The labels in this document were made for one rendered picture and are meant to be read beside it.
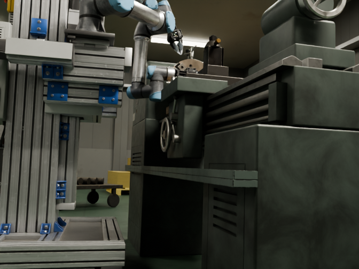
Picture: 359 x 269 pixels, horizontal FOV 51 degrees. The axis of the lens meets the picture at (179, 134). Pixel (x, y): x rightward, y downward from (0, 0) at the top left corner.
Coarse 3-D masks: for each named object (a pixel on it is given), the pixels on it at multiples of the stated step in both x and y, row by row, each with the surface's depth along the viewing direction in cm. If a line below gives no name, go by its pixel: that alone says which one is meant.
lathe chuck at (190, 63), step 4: (184, 60) 233; (188, 60) 234; (192, 60) 234; (196, 60) 235; (176, 64) 235; (180, 64) 232; (184, 64) 233; (188, 64) 233; (192, 64) 234; (196, 64) 235; (200, 64) 236; (192, 68) 234; (200, 68) 235
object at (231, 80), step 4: (184, 76) 165; (188, 76) 162; (192, 76) 163; (196, 76) 163; (200, 76) 164; (204, 76) 164; (208, 76) 165; (212, 76) 165; (216, 76) 166; (220, 76) 166; (224, 76) 167; (224, 80) 166; (228, 80) 167; (232, 80) 167; (236, 80) 168; (228, 84) 167
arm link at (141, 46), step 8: (144, 24) 211; (136, 32) 214; (144, 32) 213; (136, 40) 214; (144, 40) 214; (136, 48) 213; (144, 48) 213; (136, 56) 212; (144, 56) 213; (136, 64) 212; (144, 64) 213; (136, 72) 211; (144, 72) 213; (136, 80) 210; (144, 80) 213; (128, 88) 212; (136, 88) 209; (128, 96) 212; (136, 96) 210
